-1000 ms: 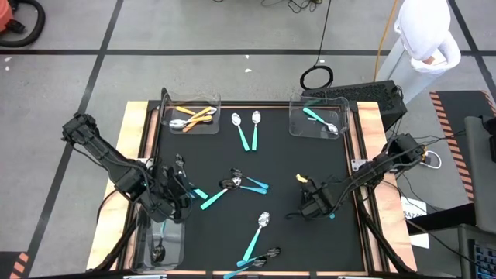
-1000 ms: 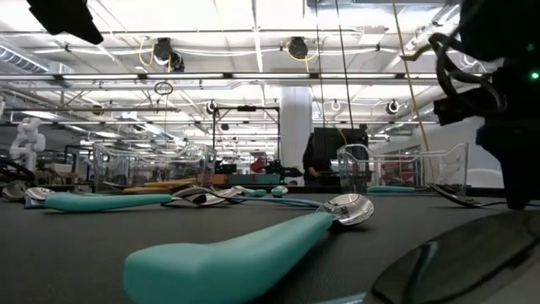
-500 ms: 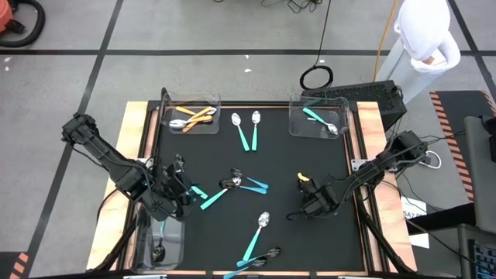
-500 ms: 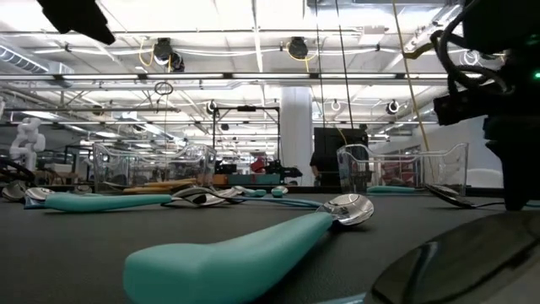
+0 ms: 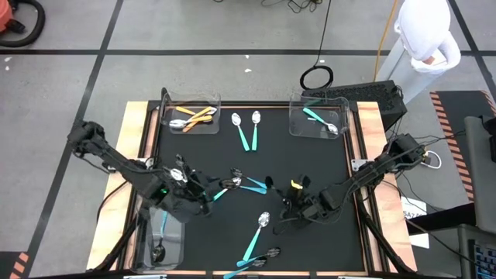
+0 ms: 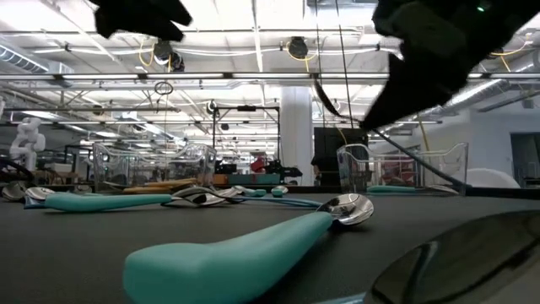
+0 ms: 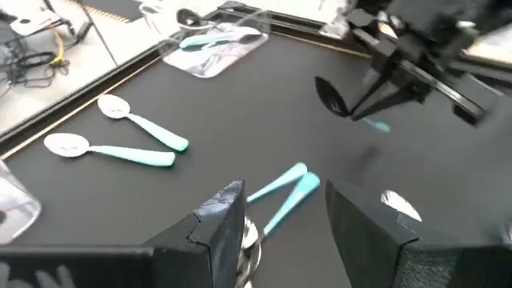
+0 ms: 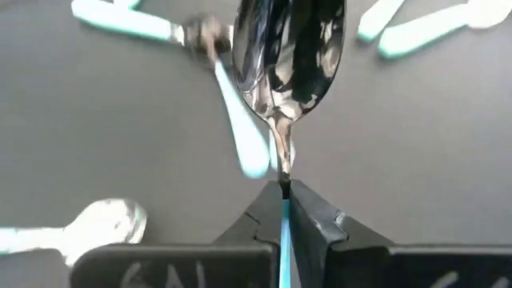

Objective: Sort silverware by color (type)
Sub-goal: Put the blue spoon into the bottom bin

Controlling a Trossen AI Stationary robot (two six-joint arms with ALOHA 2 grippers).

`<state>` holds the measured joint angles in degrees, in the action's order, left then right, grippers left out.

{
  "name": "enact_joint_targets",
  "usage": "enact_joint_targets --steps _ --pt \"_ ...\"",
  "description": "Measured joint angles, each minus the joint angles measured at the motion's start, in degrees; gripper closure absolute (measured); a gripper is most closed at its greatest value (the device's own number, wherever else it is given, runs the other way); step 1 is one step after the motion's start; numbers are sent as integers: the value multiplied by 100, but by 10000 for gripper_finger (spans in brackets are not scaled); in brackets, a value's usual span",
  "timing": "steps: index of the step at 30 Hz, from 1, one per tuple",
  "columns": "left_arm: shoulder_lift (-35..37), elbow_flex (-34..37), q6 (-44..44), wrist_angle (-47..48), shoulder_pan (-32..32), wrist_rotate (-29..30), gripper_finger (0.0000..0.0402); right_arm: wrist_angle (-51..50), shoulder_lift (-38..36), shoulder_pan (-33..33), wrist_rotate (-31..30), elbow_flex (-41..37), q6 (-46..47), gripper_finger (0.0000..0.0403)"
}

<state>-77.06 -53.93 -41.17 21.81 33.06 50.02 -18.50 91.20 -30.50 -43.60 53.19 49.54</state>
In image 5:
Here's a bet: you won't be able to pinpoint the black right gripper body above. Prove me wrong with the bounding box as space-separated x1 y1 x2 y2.
288 191 330 224

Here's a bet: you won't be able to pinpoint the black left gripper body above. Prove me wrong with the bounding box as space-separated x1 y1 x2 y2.
154 180 208 225

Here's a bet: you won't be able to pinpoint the clear plastic bin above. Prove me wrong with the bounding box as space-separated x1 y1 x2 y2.
129 193 186 273
288 92 351 140
160 89 222 136

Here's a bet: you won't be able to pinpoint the dark table mat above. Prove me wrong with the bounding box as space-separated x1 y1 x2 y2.
149 103 360 272

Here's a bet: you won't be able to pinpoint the black perforated computer case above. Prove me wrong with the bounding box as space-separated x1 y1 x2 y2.
301 80 408 131

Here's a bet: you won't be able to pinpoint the white paper sheet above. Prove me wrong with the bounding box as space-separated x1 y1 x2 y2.
401 196 430 250

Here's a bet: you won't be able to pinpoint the black mat with orange stripes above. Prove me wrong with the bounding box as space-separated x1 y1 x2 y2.
429 90 496 203
0 250 30 279

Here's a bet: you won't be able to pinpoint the grey desk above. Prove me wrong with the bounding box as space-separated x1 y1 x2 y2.
463 115 496 234

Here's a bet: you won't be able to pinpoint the orange shop vacuum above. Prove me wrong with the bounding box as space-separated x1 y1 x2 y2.
0 0 16 34

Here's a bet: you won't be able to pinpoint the black metal frame strut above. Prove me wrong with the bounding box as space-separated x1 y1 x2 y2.
355 199 416 274
91 207 145 272

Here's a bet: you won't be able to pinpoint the black coiled floor cable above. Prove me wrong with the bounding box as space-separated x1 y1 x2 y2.
299 0 335 91

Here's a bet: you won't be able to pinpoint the white cable loop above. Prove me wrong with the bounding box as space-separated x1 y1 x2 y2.
420 150 443 171

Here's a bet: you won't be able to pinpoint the grey pedestal panel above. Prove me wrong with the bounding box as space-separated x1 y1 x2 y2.
374 36 431 105

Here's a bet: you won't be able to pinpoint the yellow cable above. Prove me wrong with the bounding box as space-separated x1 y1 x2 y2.
373 0 400 83

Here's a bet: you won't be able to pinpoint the tangled black floor cables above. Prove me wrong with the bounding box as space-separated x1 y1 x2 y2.
212 0 325 13

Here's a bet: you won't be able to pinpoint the black vacuum hose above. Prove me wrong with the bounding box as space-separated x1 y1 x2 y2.
0 0 47 49

